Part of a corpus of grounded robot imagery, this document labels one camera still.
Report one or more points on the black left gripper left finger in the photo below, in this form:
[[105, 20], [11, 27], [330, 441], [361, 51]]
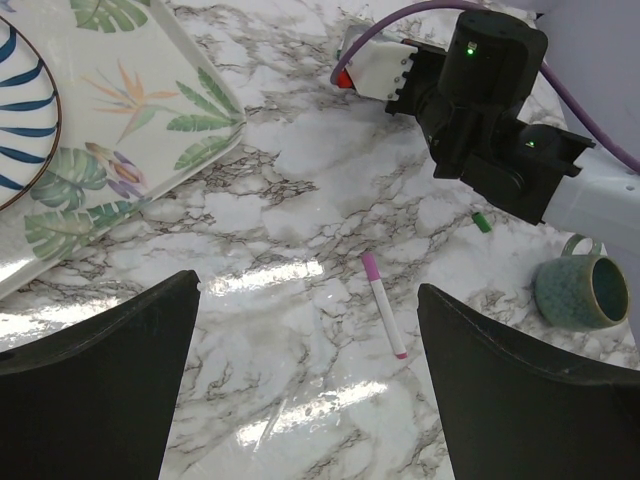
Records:
[[96, 400]]

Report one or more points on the white marker with pink tip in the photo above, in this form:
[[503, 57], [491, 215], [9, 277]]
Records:
[[388, 319]]

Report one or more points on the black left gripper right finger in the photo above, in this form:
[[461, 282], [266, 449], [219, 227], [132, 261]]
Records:
[[515, 407]]

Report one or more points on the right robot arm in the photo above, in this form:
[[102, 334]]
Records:
[[466, 99]]

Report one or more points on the white blue striped plate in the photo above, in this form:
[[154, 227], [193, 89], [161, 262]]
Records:
[[31, 115]]

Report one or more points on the floral rectangular tray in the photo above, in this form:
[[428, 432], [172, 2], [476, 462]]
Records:
[[143, 109]]

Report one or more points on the pink pen cap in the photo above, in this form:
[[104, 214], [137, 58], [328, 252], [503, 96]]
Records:
[[370, 266]]

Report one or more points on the green pen cap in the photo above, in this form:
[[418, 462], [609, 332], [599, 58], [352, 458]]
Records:
[[481, 222]]

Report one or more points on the teal ceramic mug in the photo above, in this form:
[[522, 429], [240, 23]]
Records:
[[582, 292]]

